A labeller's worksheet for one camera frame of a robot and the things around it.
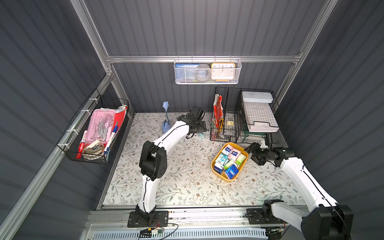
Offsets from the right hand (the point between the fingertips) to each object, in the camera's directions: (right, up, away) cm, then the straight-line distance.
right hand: (250, 151), depth 81 cm
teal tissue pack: (-26, +8, +21) cm, 35 cm away
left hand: (-26, +12, +11) cm, 31 cm away
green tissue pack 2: (-11, -9, +5) cm, 15 cm away
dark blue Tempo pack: (-17, -10, +3) cm, 20 cm away
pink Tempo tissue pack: (-10, -1, +11) cm, 15 cm away
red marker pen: (-81, +5, -16) cm, 83 cm away
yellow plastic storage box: (-15, -14, 0) cm, 21 cm away
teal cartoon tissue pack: (-14, -6, +7) cm, 17 cm away
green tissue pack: (-3, -6, +7) cm, 10 cm away
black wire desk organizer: (+2, +24, +32) cm, 40 cm away
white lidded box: (+12, +34, +18) cm, 40 cm away
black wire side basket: (-74, +3, -17) cm, 76 cm away
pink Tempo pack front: (-7, -3, +6) cm, 10 cm away
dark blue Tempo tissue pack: (-10, -11, 0) cm, 15 cm away
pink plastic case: (-77, +14, -9) cm, 79 cm away
